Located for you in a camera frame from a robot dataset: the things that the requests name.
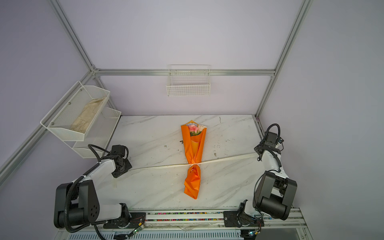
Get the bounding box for cream printed ribbon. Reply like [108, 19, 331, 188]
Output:
[130, 153, 258, 171]

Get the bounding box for orange wrapping paper sheet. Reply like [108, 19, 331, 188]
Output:
[181, 121, 207, 200]

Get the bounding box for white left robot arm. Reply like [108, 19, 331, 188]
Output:
[54, 144, 132, 239]

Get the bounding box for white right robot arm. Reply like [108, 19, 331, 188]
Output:
[237, 123, 298, 228]

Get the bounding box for lower white mesh shelf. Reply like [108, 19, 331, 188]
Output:
[72, 107, 121, 159]

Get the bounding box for white mesh shelf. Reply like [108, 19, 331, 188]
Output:
[72, 107, 121, 159]
[40, 81, 110, 142]

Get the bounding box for beige cloth glove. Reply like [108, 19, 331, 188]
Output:
[70, 98, 105, 134]

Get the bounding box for upper white mesh shelf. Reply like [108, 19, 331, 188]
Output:
[40, 81, 110, 142]

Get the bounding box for aluminium frame crossbar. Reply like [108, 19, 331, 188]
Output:
[94, 69, 276, 76]

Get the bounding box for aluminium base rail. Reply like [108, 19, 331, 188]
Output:
[55, 209, 313, 240]

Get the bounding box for white wire wall basket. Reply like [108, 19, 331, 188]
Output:
[166, 65, 211, 97]

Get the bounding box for aluminium frame post right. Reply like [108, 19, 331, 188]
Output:
[254, 0, 314, 118]

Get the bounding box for aluminium frame post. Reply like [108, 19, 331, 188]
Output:
[48, 0, 95, 73]
[254, 0, 314, 118]

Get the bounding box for aluminium frame post left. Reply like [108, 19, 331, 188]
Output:
[48, 0, 95, 73]

